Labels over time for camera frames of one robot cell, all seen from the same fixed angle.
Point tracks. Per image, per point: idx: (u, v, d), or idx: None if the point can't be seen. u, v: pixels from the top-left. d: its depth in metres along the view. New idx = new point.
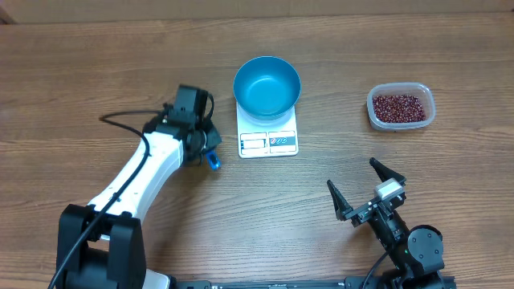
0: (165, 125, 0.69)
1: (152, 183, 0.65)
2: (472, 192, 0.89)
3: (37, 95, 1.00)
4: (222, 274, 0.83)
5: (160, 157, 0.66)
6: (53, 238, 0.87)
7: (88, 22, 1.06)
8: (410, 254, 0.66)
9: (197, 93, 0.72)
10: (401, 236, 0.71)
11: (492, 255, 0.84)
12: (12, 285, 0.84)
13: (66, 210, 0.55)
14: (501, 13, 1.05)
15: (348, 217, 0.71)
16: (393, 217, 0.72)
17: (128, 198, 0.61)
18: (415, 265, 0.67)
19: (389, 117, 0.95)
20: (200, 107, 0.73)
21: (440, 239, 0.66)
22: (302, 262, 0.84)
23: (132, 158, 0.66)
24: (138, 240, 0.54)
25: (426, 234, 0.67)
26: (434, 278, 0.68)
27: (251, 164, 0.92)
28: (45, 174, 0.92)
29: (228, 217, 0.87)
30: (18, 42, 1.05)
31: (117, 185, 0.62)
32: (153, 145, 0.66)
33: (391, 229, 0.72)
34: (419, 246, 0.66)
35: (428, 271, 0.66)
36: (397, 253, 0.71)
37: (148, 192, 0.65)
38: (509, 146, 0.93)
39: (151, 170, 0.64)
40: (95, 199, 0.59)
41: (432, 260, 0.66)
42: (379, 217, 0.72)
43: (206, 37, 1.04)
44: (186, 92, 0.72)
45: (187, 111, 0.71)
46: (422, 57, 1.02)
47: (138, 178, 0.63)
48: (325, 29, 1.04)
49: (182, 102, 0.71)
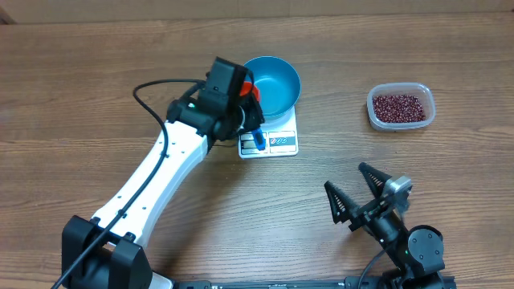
0: (194, 109, 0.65)
1: (168, 189, 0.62)
2: (471, 192, 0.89)
3: (37, 95, 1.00)
4: (222, 274, 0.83)
5: (176, 160, 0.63)
6: (52, 238, 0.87)
7: (88, 23, 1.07)
8: (410, 254, 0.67)
9: (233, 71, 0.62)
10: (398, 237, 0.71)
11: (492, 255, 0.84)
12: (11, 286, 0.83)
13: (71, 221, 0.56)
14: (501, 14, 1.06)
15: (356, 215, 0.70)
16: (391, 218, 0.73)
17: (135, 213, 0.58)
18: (415, 266, 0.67)
19: (389, 117, 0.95)
20: (236, 87, 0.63)
21: (440, 240, 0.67)
22: (302, 262, 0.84)
23: (147, 158, 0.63)
24: (140, 261, 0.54)
25: (426, 234, 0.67)
26: (434, 279, 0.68)
27: (252, 164, 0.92)
28: (45, 175, 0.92)
29: (228, 216, 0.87)
30: (20, 42, 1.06)
31: (128, 193, 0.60)
32: (174, 140, 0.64)
33: (389, 229, 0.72)
34: (420, 247, 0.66)
35: (429, 272, 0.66)
36: (396, 254, 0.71)
37: (161, 201, 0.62)
38: (509, 146, 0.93)
39: (165, 177, 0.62)
40: (100, 211, 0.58)
41: (433, 261, 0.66)
42: (381, 216, 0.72)
43: (207, 37, 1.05)
44: (221, 69, 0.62)
45: (220, 91, 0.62)
46: (422, 57, 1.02)
47: (149, 188, 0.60)
48: (325, 29, 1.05)
49: (215, 81, 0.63)
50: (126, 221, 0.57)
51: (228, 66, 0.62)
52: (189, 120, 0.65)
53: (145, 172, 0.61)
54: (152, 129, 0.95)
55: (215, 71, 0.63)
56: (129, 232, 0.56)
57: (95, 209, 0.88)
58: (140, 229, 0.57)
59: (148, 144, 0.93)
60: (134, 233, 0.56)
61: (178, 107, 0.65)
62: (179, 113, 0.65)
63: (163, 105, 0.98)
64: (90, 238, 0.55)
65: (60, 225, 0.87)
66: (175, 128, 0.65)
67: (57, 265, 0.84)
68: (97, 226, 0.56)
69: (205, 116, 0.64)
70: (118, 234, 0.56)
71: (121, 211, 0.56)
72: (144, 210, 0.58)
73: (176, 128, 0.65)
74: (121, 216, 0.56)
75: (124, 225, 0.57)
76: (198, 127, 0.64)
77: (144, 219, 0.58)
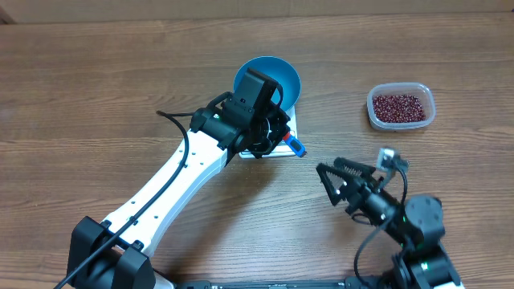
0: (218, 120, 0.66)
1: (181, 200, 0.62)
2: (471, 192, 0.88)
3: (37, 95, 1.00)
4: (222, 274, 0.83)
5: (193, 170, 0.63)
6: (52, 237, 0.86)
7: (90, 24, 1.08)
8: (408, 218, 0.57)
9: (263, 84, 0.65)
10: (396, 213, 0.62)
11: (492, 255, 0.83)
12: (11, 286, 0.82)
13: (83, 221, 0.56)
14: (499, 14, 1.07)
15: (358, 182, 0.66)
16: (385, 196, 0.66)
17: (148, 221, 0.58)
18: (414, 233, 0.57)
19: (389, 117, 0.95)
20: (262, 101, 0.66)
21: (439, 205, 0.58)
22: (302, 262, 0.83)
23: (165, 165, 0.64)
24: (146, 271, 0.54)
25: (424, 200, 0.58)
26: (440, 257, 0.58)
27: (252, 164, 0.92)
28: (45, 174, 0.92)
29: (228, 216, 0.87)
30: (21, 42, 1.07)
31: (143, 201, 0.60)
32: (193, 149, 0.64)
33: (384, 207, 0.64)
34: (418, 212, 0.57)
35: (428, 238, 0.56)
36: (396, 230, 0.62)
37: (173, 212, 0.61)
38: (509, 146, 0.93)
39: (181, 185, 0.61)
40: (112, 215, 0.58)
41: (431, 225, 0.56)
42: (375, 190, 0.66)
43: (207, 37, 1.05)
44: (251, 83, 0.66)
45: (246, 105, 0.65)
46: (422, 56, 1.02)
47: (164, 197, 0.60)
48: (325, 29, 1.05)
49: (245, 94, 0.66)
50: (136, 228, 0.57)
51: (258, 79, 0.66)
52: (213, 130, 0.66)
53: (161, 181, 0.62)
54: (152, 129, 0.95)
55: (244, 85, 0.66)
56: (138, 240, 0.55)
57: (94, 208, 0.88)
58: (148, 238, 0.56)
59: (148, 144, 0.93)
60: (142, 242, 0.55)
61: (202, 117, 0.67)
62: (203, 123, 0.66)
63: (163, 104, 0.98)
64: (99, 240, 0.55)
65: (59, 225, 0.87)
66: (197, 136, 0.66)
67: (57, 266, 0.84)
68: (108, 230, 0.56)
69: (229, 128, 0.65)
70: (127, 241, 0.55)
71: (133, 217, 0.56)
72: (155, 219, 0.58)
73: (197, 139, 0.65)
74: (132, 222, 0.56)
75: (132, 231, 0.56)
76: (220, 139, 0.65)
77: (155, 228, 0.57)
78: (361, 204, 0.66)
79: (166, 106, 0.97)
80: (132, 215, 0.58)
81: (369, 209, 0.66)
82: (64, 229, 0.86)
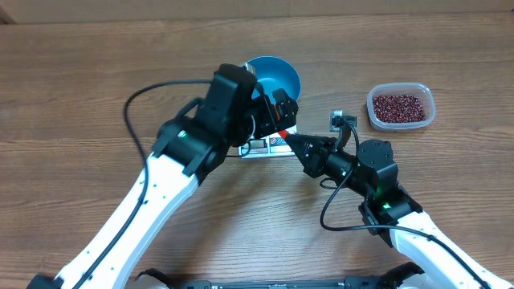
0: (185, 138, 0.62)
1: (145, 237, 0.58)
2: (471, 192, 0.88)
3: (37, 95, 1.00)
4: (222, 274, 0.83)
5: (154, 208, 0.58)
6: (53, 237, 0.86)
7: (88, 23, 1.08)
8: (363, 164, 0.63)
9: (237, 88, 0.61)
10: (352, 168, 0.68)
11: (491, 255, 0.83)
12: (11, 286, 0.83)
13: (35, 279, 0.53)
14: (501, 14, 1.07)
15: (321, 140, 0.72)
16: (342, 154, 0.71)
17: (103, 274, 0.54)
18: (371, 177, 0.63)
19: (389, 117, 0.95)
20: (236, 106, 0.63)
21: (388, 145, 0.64)
22: (302, 262, 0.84)
23: (124, 201, 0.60)
24: None
25: (373, 144, 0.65)
26: (401, 197, 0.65)
27: (252, 164, 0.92)
28: (45, 174, 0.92)
29: (227, 216, 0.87)
30: (18, 42, 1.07)
31: (98, 249, 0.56)
32: (156, 180, 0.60)
33: (342, 164, 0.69)
34: (369, 154, 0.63)
35: (384, 177, 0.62)
36: (357, 183, 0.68)
37: (135, 254, 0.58)
38: (509, 146, 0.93)
39: (144, 223, 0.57)
40: (64, 270, 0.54)
41: (385, 164, 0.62)
42: (334, 148, 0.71)
43: (207, 37, 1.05)
44: (223, 87, 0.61)
45: (218, 113, 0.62)
46: (422, 57, 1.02)
47: (122, 242, 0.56)
48: (325, 29, 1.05)
49: (217, 99, 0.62)
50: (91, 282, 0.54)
51: (231, 83, 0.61)
52: (178, 150, 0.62)
53: (122, 219, 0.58)
54: (152, 130, 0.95)
55: (216, 89, 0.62)
56: None
57: (95, 209, 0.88)
58: None
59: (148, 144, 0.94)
60: None
61: (168, 133, 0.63)
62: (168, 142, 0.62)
63: (162, 105, 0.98)
64: None
65: (60, 225, 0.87)
66: (158, 162, 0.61)
67: (58, 266, 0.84)
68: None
69: (198, 144, 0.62)
70: None
71: (86, 274, 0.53)
72: (112, 270, 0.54)
73: (162, 165, 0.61)
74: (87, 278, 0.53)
75: None
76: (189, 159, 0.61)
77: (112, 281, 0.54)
78: (323, 163, 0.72)
79: (166, 106, 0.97)
80: (85, 270, 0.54)
81: (331, 168, 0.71)
82: (65, 229, 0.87)
